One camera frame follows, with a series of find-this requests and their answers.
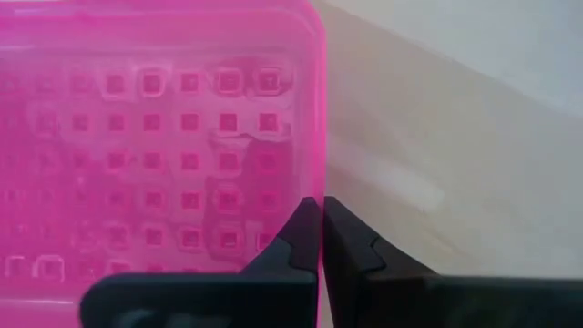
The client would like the pink plastic supply box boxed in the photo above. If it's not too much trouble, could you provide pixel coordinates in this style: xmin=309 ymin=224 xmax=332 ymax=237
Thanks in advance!
xmin=0 ymin=0 xmax=329 ymax=328

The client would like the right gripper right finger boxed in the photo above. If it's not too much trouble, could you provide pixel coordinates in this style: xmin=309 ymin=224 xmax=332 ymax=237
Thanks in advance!
xmin=322 ymin=196 xmax=583 ymax=328

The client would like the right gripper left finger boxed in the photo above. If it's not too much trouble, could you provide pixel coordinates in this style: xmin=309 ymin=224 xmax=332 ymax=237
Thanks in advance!
xmin=78 ymin=196 xmax=319 ymax=328

